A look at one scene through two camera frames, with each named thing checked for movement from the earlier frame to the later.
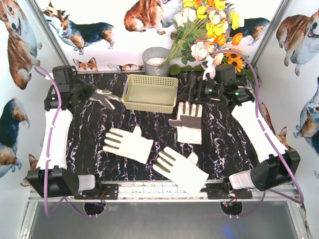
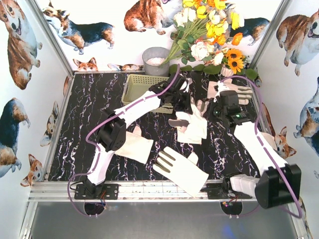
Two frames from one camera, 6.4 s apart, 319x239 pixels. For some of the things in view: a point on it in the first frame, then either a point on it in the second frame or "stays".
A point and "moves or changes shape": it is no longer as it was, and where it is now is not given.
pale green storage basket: [148, 93] stays
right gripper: [190, 89] to [217, 109]
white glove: [134, 146] stays
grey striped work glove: [189, 123] moves or changes shape
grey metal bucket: [153, 58] stays
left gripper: [86, 91] to [183, 100]
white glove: [182, 171] stays
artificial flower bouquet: [201, 26] stays
